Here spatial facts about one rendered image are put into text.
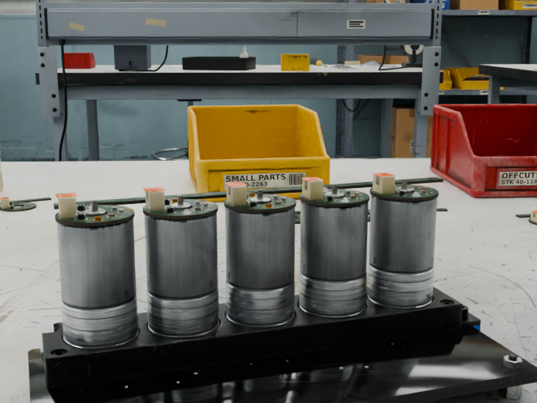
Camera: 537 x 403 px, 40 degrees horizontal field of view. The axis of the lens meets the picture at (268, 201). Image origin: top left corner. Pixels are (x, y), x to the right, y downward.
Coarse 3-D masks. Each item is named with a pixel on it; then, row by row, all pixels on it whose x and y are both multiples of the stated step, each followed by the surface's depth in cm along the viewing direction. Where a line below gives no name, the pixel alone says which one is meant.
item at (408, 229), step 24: (408, 192) 27; (384, 216) 27; (408, 216) 26; (432, 216) 27; (384, 240) 27; (408, 240) 26; (432, 240) 27; (384, 264) 27; (408, 264) 27; (432, 264) 27; (384, 288) 27; (408, 288) 27; (432, 288) 28
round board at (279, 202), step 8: (272, 200) 26; (280, 200) 26; (288, 200) 26; (232, 208) 25; (240, 208) 24; (248, 208) 24; (256, 208) 24; (264, 208) 24; (272, 208) 24; (280, 208) 25; (288, 208) 25
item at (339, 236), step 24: (312, 216) 26; (336, 216) 25; (360, 216) 26; (312, 240) 26; (336, 240) 26; (360, 240) 26; (312, 264) 26; (336, 264) 26; (360, 264) 26; (312, 288) 26; (336, 288) 26; (360, 288) 26; (312, 312) 26; (336, 312) 26; (360, 312) 27
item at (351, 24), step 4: (148, 20) 245; (152, 20) 245; (156, 20) 245; (160, 20) 245; (164, 20) 245; (348, 20) 247; (352, 20) 247; (356, 20) 248; (360, 20) 248; (364, 20) 248; (72, 24) 244; (76, 24) 244; (148, 24) 245; (152, 24) 245; (156, 24) 245; (160, 24) 245; (164, 24) 245; (348, 24) 248; (352, 24) 248; (356, 24) 248; (360, 24) 248; (364, 24) 248; (72, 28) 244; (76, 28) 244; (80, 28) 244; (84, 28) 244; (348, 28) 248; (352, 28) 248; (356, 28) 248; (360, 28) 248; (364, 28) 248
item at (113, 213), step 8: (80, 208) 24; (88, 208) 24; (104, 208) 24; (112, 208) 24; (120, 208) 24; (128, 208) 24; (56, 216) 23; (80, 216) 23; (88, 216) 23; (96, 216) 23; (104, 216) 23; (112, 216) 23; (120, 216) 23; (128, 216) 23; (64, 224) 23; (72, 224) 23; (80, 224) 23; (88, 224) 23; (96, 224) 23; (104, 224) 23; (112, 224) 23
